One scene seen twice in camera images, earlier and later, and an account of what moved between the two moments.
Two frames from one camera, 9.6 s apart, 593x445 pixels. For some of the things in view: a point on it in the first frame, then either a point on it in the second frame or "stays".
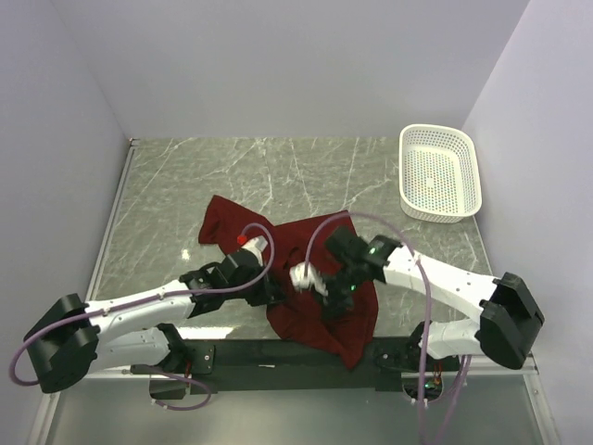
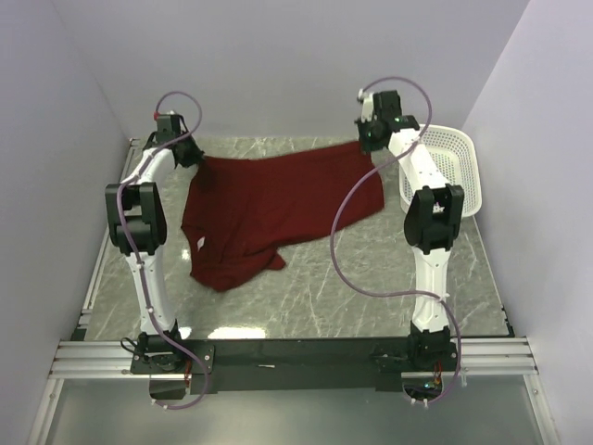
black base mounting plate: [267, 365] stays
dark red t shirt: [348, 320] → [234, 209]
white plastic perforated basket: [439, 177] stays
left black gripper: [269, 293] → [196, 154]
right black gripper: [334, 304] → [365, 146]
